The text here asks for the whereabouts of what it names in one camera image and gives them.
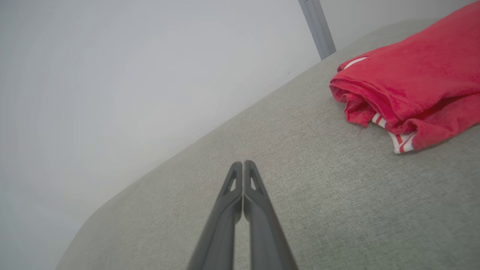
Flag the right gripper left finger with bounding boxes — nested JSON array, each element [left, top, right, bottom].
[[187, 161, 243, 270]]

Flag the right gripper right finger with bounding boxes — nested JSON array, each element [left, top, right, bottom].
[[243, 160, 299, 270]]

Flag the red and white jersey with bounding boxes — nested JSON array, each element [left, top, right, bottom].
[[329, 2, 480, 155]]

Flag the grey fabric sofa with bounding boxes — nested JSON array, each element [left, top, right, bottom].
[[56, 19, 480, 270]]

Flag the grey upright post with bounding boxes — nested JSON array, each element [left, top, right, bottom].
[[298, 0, 337, 60]]

